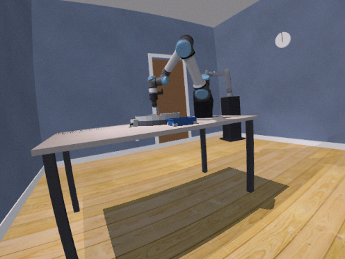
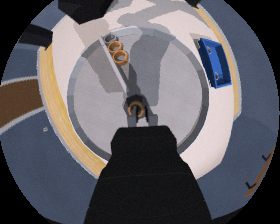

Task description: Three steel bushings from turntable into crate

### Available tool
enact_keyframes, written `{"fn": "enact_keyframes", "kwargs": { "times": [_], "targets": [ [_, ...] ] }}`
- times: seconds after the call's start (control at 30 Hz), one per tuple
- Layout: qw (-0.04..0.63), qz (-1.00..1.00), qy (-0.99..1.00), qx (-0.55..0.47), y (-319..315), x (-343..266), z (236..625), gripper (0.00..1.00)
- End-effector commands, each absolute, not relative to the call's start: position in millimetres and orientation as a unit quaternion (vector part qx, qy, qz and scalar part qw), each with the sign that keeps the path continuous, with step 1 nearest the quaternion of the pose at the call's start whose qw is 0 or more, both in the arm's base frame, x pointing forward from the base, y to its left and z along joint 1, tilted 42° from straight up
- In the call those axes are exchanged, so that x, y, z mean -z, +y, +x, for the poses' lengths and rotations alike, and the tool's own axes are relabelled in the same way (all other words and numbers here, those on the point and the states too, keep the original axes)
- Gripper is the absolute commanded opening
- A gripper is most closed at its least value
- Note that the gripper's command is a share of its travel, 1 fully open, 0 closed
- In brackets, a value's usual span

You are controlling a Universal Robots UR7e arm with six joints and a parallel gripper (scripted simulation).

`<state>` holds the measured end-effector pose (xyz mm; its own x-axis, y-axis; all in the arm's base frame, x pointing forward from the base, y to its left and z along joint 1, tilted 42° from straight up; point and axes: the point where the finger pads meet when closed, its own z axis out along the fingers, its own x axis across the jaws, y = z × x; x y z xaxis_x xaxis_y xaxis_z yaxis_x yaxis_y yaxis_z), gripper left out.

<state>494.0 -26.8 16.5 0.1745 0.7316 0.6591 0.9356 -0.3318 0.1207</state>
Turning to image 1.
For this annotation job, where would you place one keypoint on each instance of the blue plastic crate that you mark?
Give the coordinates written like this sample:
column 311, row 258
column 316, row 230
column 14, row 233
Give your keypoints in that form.
column 181, row 121

